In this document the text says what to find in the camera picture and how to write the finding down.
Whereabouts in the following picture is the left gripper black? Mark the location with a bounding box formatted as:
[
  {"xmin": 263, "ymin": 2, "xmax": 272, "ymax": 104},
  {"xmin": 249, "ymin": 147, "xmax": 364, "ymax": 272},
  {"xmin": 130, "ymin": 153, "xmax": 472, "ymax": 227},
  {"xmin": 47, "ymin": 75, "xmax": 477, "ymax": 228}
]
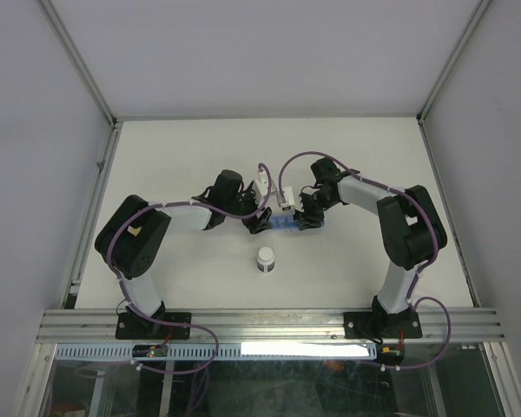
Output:
[{"xmin": 225, "ymin": 186, "xmax": 273, "ymax": 233}]

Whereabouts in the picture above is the blue weekly pill organizer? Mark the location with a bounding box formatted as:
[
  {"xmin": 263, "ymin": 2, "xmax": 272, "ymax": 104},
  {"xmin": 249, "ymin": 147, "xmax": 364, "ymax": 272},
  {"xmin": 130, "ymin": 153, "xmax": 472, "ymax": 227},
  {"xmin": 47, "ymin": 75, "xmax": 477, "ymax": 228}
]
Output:
[{"xmin": 270, "ymin": 215, "xmax": 326, "ymax": 231}]

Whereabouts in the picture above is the white cap pill bottle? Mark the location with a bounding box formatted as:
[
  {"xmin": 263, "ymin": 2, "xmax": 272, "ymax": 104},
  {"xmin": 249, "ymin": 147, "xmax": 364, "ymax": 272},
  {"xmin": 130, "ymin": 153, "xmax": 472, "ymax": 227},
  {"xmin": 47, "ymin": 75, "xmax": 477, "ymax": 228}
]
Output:
[{"xmin": 256, "ymin": 247, "xmax": 275, "ymax": 274}]

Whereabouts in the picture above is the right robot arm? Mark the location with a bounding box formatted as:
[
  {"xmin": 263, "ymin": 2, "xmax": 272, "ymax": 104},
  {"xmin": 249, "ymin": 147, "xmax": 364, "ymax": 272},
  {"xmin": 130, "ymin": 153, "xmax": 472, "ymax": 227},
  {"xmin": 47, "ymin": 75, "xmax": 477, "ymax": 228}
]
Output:
[{"xmin": 294, "ymin": 157, "xmax": 447, "ymax": 339}]

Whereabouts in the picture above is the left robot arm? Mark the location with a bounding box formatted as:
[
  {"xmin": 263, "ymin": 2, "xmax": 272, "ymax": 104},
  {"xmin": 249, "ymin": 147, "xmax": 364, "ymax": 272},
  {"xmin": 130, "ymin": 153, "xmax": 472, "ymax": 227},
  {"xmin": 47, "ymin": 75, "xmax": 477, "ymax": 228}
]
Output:
[{"xmin": 95, "ymin": 169, "xmax": 272, "ymax": 338}]

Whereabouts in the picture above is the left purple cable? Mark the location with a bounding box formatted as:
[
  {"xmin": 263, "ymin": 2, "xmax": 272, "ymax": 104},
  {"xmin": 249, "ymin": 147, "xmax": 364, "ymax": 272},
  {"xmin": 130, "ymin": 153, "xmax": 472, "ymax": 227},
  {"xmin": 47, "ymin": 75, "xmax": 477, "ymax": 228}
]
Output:
[{"xmin": 103, "ymin": 162, "xmax": 273, "ymax": 374}]

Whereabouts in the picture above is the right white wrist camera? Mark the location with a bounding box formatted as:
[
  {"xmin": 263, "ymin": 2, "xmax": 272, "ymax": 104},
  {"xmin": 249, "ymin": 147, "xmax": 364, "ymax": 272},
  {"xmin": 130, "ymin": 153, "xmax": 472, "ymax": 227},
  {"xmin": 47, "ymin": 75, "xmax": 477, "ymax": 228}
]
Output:
[{"xmin": 275, "ymin": 186, "xmax": 295, "ymax": 215}]

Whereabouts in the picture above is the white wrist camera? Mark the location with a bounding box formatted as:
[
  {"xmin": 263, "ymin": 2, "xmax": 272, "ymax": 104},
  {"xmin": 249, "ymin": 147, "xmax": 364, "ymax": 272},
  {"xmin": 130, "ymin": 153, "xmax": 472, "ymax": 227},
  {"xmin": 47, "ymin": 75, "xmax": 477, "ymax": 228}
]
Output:
[
  {"xmin": 275, "ymin": 186, "xmax": 295, "ymax": 215},
  {"xmin": 253, "ymin": 163, "xmax": 272, "ymax": 208}
]

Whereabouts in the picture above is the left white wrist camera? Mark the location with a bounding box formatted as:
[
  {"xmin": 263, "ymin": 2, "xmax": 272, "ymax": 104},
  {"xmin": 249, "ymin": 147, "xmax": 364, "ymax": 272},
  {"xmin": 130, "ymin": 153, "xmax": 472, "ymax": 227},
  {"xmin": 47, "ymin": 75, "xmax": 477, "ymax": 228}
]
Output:
[{"xmin": 253, "ymin": 163, "xmax": 272, "ymax": 208}]

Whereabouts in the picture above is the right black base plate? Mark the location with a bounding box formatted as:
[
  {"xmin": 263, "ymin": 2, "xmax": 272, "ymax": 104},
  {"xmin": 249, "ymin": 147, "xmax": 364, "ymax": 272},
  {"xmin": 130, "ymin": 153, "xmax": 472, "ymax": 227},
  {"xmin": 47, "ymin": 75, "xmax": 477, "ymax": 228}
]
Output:
[{"xmin": 343, "ymin": 309, "xmax": 422, "ymax": 341}]

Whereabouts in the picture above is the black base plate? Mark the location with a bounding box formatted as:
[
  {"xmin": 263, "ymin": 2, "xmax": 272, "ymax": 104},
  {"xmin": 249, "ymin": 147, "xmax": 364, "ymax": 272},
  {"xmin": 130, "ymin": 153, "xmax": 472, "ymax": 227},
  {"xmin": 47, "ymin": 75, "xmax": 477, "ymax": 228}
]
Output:
[
  {"xmin": 343, "ymin": 309, "xmax": 422, "ymax": 341},
  {"xmin": 115, "ymin": 311, "xmax": 190, "ymax": 341}
]

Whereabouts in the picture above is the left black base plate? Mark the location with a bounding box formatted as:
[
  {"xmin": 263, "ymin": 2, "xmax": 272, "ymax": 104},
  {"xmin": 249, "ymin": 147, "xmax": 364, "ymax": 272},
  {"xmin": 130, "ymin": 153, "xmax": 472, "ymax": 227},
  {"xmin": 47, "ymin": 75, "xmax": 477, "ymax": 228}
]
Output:
[{"xmin": 115, "ymin": 311, "xmax": 190, "ymax": 341}]

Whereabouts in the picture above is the aluminium mounting rail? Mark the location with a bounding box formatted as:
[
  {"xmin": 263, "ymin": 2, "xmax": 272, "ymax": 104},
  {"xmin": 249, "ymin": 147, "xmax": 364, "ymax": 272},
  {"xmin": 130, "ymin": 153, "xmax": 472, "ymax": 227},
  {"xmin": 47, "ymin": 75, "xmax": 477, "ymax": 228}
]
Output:
[{"xmin": 36, "ymin": 307, "xmax": 505, "ymax": 343}]

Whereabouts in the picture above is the slotted grey cable duct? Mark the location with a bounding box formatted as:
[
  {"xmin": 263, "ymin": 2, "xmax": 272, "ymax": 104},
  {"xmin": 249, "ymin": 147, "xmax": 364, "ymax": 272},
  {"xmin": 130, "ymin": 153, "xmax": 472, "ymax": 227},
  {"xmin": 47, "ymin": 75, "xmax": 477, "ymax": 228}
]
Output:
[{"xmin": 56, "ymin": 341, "xmax": 377, "ymax": 361}]

